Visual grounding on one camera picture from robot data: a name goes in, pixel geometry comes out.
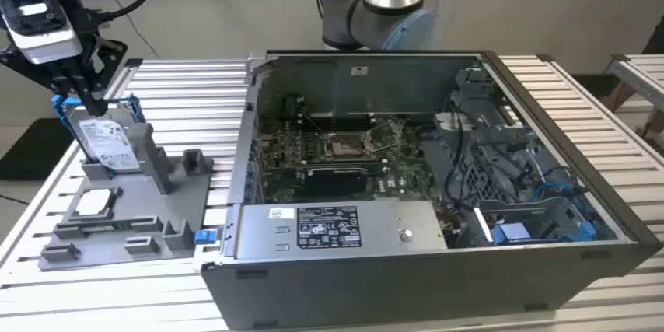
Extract black PC case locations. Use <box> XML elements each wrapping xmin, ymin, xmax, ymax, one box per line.
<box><xmin>198</xmin><ymin>48</ymin><xmax>664</xmax><ymax>331</ymax></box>

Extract grey parts rack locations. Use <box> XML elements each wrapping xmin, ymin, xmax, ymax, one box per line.
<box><xmin>38</xmin><ymin>121</ymin><xmax>217</xmax><ymax>272</ymax></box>

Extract blue carrier in bay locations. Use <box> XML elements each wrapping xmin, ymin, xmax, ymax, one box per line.
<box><xmin>489</xmin><ymin>223</ymin><xmax>530</xmax><ymax>240</ymax></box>

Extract black graphics card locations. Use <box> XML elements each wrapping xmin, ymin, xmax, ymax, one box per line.
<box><xmin>305</xmin><ymin>166</ymin><xmax>365</xmax><ymax>204</ymax></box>

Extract silver CPU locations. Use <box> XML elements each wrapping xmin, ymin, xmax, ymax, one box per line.
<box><xmin>72</xmin><ymin>188</ymin><xmax>114</xmax><ymax>217</ymax></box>

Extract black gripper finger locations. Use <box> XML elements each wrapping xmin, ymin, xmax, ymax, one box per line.
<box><xmin>0</xmin><ymin>50</ymin><xmax>73</xmax><ymax>96</ymax></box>
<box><xmin>77</xmin><ymin>38</ymin><xmax>128</xmax><ymax>116</ymax></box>

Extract blue wire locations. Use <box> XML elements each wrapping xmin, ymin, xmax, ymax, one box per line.
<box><xmin>533</xmin><ymin>166</ymin><xmax>590</xmax><ymax>208</ymax></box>

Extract CPU socket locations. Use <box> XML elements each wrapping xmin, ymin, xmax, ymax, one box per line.
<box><xmin>324</xmin><ymin>132</ymin><xmax>376</xmax><ymax>160</ymax></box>

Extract metal socket cover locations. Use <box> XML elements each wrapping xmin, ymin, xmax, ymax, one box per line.
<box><xmin>362</xmin><ymin>120</ymin><xmax>404</xmax><ymax>154</ymax></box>

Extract grey disk bay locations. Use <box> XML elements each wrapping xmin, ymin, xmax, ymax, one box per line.
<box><xmin>469</xmin><ymin>195</ymin><xmax>597</xmax><ymax>247</ymax></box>

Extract metal slat side table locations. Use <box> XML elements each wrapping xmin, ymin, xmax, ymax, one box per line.
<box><xmin>604</xmin><ymin>53</ymin><xmax>664</xmax><ymax>110</ymax></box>

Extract hard disk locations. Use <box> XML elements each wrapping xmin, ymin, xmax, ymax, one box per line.
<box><xmin>49</xmin><ymin>93</ymin><xmax>144</xmax><ymax>173</ymax></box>

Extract metal locking lever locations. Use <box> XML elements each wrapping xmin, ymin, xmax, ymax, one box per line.
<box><xmin>305</xmin><ymin>114</ymin><xmax>333</xmax><ymax>135</ymax></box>

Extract green motherboard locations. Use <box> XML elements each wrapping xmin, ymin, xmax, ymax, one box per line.
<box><xmin>257</xmin><ymin>114</ymin><xmax>452</xmax><ymax>208</ymax></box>

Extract silver power supply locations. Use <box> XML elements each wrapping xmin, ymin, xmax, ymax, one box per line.
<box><xmin>236</xmin><ymin>199</ymin><xmax>448</xmax><ymax>261</ymax></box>

